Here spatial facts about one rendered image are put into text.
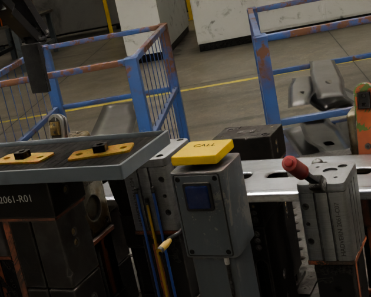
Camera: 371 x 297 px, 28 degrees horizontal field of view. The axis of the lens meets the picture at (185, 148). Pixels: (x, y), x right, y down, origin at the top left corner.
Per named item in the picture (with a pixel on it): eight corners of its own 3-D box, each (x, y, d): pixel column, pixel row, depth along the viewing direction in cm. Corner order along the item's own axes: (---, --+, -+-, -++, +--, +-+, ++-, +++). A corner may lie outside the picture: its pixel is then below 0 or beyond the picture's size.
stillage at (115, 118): (75, 189, 478) (40, 45, 452) (196, 170, 467) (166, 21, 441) (18, 273, 364) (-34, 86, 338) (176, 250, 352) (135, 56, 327)
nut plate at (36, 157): (56, 154, 100) (53, 145, 100) (38, 163, 97) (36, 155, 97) (10, 155, 105) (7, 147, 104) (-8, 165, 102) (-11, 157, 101)
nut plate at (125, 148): (135, 144, 98) (133, 135, 97) (129, 152, 94) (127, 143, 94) (74, 153, 99) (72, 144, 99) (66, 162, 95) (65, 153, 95)
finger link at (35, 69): (20, 45, 103) (23, 44, 104) (32, 93, 105) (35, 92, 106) (36, 43, 102) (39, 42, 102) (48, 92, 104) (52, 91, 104)
